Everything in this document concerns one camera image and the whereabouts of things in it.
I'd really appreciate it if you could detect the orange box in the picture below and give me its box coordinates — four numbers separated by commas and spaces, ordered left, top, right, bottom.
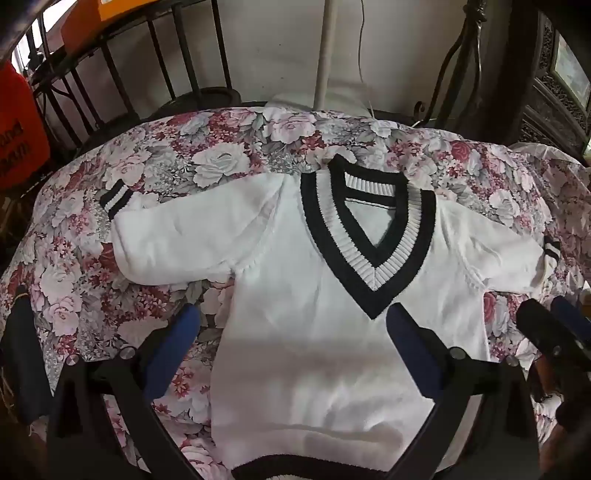
98, 0, 154, 22
60, 0, 101, 52

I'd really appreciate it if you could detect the orange bag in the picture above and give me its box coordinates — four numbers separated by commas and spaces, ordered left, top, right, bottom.
0, 60, 51, 191

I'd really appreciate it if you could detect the white standing fan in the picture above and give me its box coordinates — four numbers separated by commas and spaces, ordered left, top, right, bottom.
267, 0, 376, 121

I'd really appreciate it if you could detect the white sweater with black trim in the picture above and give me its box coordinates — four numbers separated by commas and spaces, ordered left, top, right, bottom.
100, 154, 561, 480

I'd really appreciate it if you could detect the carved wooden framed painting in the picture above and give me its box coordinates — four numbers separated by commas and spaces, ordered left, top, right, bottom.
505, 7, 591, 160

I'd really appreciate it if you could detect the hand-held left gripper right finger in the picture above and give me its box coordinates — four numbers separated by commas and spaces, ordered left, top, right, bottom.
387, 304, 542, 480

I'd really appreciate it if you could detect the floral bed sheet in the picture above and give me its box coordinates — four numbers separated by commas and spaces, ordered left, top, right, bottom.
0, 105, 591, 480

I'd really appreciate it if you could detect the white cable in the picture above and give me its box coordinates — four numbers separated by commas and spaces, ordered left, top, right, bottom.
356, 0, 376, 114

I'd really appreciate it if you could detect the dark navy cloth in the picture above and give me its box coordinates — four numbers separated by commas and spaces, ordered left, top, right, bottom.
0, 286, 52, 425

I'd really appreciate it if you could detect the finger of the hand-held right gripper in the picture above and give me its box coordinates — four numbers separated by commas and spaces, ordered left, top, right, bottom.
551, 295, 591, 340
516, 299, 591, 370

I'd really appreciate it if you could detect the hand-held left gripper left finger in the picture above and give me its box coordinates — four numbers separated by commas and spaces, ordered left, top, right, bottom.
46, 305, 202, 480

